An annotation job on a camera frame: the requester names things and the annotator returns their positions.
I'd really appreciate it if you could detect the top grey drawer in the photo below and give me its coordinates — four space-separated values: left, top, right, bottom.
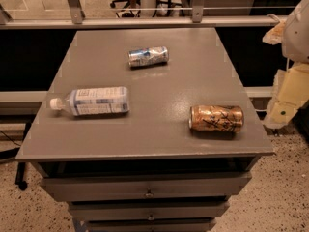
41 172 252 202

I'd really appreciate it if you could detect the black floor cable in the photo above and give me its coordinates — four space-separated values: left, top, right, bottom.
0 130 22 164

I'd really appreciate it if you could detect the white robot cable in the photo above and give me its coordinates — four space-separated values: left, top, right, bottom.
266 13 282 26

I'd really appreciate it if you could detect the middle grey drawer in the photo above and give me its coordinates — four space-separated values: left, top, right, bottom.
69 200 229 221

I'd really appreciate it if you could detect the bottom grey drawer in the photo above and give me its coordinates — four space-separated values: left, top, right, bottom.
86 218 216 232

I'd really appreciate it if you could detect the orange soda can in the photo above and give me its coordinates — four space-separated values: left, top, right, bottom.
188 105 244 132

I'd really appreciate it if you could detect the upper metal railing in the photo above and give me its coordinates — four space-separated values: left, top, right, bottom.
0 0 297 30

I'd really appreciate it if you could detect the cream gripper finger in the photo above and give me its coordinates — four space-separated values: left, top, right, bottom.
262 21 286 45
263 63 309 130

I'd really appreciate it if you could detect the grey drawer cabinet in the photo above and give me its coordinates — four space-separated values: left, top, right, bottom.
14 27 275 232

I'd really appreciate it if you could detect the black office chair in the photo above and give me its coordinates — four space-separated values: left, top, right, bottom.
110 0 184 18

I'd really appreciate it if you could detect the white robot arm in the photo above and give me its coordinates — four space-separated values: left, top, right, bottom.
263 0 309 129

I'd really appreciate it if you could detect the crushed blue silver can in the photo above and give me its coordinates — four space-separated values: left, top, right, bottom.
128 46 169 68

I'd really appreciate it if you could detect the grey drawer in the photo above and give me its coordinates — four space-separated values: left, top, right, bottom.
86 218 216 232
69 200 229 221
41 172 252 202

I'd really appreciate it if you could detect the clear plastic water bottle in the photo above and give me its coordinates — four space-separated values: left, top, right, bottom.
49 86 129 116

